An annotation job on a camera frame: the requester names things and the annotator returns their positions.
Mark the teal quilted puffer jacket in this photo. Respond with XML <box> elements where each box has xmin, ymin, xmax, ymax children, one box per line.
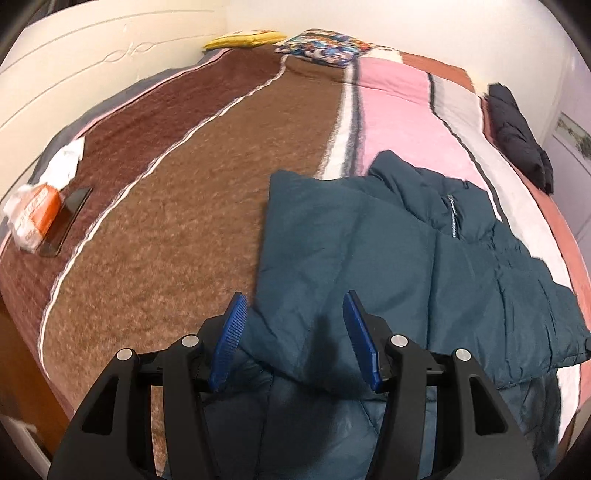
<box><xmin>204</xmin><ymin>151</ymin><xmax>589</xmax><ymax>479</ymax></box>

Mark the striped plush bed blanket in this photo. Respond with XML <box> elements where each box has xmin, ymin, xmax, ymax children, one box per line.
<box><xmin>0</xmin><ymin>29</ymin><xmax>591</xmax><ymax>476</ymax></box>

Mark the black smartphone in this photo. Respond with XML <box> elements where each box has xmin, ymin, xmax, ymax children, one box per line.
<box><xmin>38</xmin><ymin>187</ymin><xmax>93</xmax><ymax>258</ymax></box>

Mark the orange white plastic packet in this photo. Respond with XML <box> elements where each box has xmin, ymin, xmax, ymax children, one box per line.
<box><xmin>3</xmin><ymin>183</ymin><xmax>62</xmax><ymax>252</ymax></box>

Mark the white tissue paper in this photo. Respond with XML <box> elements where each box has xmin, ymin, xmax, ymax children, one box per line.
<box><xmin>39</xmin><ymin>137</ymin><xmax>85</xmax><ymax>191</ymax></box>

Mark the black folded jacket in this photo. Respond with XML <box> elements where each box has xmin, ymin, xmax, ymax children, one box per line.
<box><xmin>487</xmin><ymin>83</ymin><xmax>554</xmax><ymax>195</ymax></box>

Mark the yellow pillow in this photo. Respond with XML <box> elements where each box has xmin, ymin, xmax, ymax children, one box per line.
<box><xmin>202</xmin><ymin>30</ymin><xmax>287</xmax><ymax>51</ymax></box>

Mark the lilac wardrobe with floral band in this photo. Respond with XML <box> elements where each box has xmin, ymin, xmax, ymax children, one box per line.
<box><xmin>543</xmin><ymin>52</ymin><xmax>590</xmax><ymax>262</ymax></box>

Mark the colourful patterned pillow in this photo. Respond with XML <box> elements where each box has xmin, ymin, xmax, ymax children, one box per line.
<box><xmin>276</xmin><ymin>29</ymin><xmax>373</xmax><ymax>68</ymax></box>

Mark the cream bed headboard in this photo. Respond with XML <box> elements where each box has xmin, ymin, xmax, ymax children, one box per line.
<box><xmin>1</xmin><ymin>1</ymin><xmax>226</xmax><ymax>195</ymax></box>

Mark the wooden bed frame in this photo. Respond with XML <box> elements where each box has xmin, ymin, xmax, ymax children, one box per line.
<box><xmin>0</xmin><ymin>302</ymin><xmax>69</xmax><ymax>456</ymax></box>

